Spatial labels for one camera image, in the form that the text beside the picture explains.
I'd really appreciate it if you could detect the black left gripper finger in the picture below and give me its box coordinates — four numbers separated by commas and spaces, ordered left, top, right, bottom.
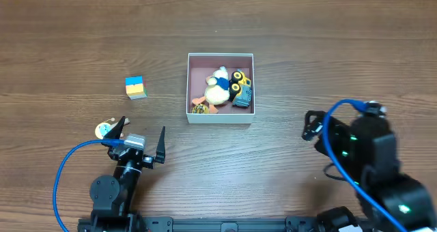
155, 126, 166, 164
102, 116, 126, 139

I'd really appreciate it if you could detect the yellow wheel-shaped toy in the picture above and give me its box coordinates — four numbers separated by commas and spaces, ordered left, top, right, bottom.
191, 104, 210, 114

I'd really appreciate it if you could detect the yellow plush duck toy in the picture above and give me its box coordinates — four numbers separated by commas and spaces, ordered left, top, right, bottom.
192, 66, 230, 114

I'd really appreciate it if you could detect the grey and yellow toy truck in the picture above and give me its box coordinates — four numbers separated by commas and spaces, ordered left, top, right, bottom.
229, 69, 252, 108

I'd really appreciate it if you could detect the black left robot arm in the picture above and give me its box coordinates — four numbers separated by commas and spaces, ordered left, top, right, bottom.
90, 128, 165, 221

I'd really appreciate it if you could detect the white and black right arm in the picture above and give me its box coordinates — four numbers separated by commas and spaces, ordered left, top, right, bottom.
302, 99, 436, 231

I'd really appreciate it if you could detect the small rattle drum toy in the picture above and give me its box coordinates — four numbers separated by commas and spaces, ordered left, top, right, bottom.
94, 117, 130, 139

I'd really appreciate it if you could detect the multicolour puzzle cube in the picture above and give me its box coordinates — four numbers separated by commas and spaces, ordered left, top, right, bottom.
125, 76, 147, 100

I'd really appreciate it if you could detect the white box with pink interior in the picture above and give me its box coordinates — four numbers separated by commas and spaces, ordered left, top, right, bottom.
186, 53, 255, 124

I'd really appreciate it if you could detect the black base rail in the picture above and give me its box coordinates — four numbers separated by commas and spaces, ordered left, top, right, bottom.
76, 216, 326, 232

